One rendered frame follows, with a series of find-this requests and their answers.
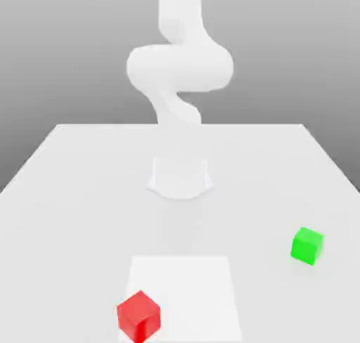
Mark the small red cube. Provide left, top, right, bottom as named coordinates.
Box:
left=116, top=290, right=162, bottom=343

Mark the small green cube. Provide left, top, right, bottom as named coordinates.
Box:
left=290, top=226, right=325, bottom=266

